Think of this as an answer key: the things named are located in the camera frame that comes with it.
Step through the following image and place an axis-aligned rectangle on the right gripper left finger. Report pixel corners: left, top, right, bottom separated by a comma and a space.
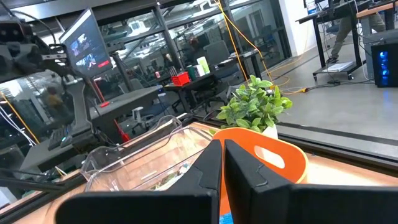
55, 139, 223, 224

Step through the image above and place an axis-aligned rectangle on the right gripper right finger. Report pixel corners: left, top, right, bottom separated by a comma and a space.
224, 139, 398, 224

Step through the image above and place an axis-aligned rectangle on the white green granola bar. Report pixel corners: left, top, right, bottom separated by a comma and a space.
151, 161, 195, 191

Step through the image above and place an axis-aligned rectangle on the blue granola bar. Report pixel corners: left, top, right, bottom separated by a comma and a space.
219, 212, 234, 224

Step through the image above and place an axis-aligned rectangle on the clear plastic bin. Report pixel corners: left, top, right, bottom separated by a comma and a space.
80, 114, 183, 181
83, 126, 218, 192

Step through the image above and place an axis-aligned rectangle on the orange plastic bin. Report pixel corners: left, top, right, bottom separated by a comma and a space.
208, 127, 309, 218

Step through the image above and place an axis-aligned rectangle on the lit monitor on stand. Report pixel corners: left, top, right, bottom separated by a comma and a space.
58, 7, 113, 78

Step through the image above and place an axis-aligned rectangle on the black keyboard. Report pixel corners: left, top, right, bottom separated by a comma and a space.
48, 124, 74, 151

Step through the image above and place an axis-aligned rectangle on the grey desk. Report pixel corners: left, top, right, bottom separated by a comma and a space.
20, 85, 164, 174

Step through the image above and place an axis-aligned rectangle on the small green potted plant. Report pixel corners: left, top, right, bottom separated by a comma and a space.
215, 75, 294, 140

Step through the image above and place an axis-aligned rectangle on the red box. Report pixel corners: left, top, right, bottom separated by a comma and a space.
171, 72, 191, 86

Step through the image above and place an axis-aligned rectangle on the black table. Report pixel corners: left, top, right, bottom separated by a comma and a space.
164, 51, 262, 113

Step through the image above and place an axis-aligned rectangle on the white cup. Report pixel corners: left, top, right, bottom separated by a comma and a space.
193, 64, 206, 78

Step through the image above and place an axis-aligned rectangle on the light green cup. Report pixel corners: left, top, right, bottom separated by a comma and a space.
197, 56, 211, 75

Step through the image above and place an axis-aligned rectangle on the black computer tower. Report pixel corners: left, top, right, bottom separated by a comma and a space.
371, 42, 398, 88

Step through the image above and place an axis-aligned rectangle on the grey office chair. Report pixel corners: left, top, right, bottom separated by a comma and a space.
203, 40, 237, 103

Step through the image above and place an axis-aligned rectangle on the black wheeled desk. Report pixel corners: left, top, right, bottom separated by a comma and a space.
295, 0, 398, 82

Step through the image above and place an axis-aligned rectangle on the person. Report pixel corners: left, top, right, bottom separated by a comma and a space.
329, 14, 386, 65

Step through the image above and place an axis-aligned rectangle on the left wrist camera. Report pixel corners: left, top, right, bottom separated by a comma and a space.
0, 18, 35, 44

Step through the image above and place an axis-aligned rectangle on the hanging yellow cable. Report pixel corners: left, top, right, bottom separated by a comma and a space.
214, 0, 308, 96

